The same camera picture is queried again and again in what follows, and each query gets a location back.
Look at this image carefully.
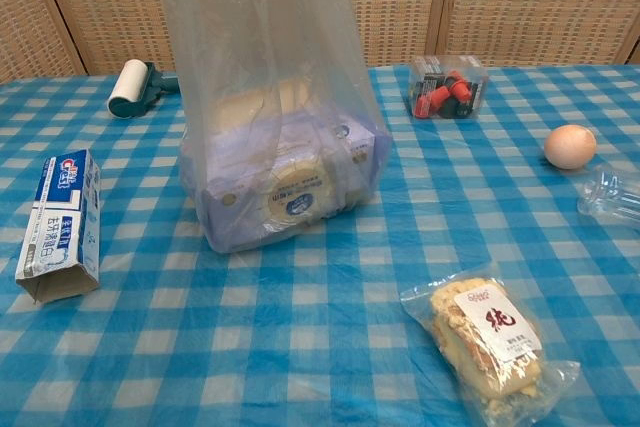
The clear plastic bag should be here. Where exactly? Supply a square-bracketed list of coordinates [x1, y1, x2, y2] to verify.
[156, 0, 394, 253]

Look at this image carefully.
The blue checkered tablecloth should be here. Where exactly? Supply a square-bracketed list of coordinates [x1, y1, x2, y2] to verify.
[0, 64, 640, 427]

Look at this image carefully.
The purple milk carton box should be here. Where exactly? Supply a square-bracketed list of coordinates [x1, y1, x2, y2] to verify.
[180, 88, 377, 252]

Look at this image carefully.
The clear box of clips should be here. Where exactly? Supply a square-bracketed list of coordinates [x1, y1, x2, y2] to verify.
[408, 54, 490, 122]

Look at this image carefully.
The white teal lint roller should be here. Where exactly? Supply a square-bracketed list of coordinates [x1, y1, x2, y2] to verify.
[107, 59, 180, 120]

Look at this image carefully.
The packaged cake in clear wrapper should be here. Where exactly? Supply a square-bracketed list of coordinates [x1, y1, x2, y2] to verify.
[399, 262, 581, 425]

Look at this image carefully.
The brown egg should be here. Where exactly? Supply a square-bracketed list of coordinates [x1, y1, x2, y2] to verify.
[543, 124, 598, 170]

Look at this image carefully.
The blue white toothpaste box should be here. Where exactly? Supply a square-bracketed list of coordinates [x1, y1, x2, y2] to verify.
[14, 148, 103, 305]

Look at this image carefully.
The woven rattan folding screen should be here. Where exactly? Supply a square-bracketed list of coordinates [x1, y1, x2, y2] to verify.
[0, 0, 640, 86]

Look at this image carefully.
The clear plastic bottle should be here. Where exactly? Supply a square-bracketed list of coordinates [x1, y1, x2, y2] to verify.
[576, 162, 640, 224]

